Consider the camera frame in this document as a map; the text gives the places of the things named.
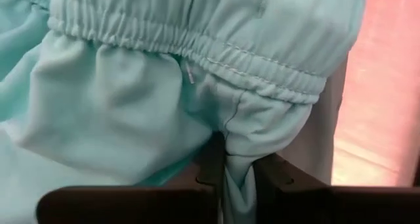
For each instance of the turquoise shorts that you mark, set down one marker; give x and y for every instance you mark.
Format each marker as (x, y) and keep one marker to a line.
(131, 86)

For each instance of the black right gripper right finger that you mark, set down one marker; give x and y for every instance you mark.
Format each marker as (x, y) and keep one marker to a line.
(328, 206)

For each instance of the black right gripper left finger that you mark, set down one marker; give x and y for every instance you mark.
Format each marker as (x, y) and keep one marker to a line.
(131, 206)

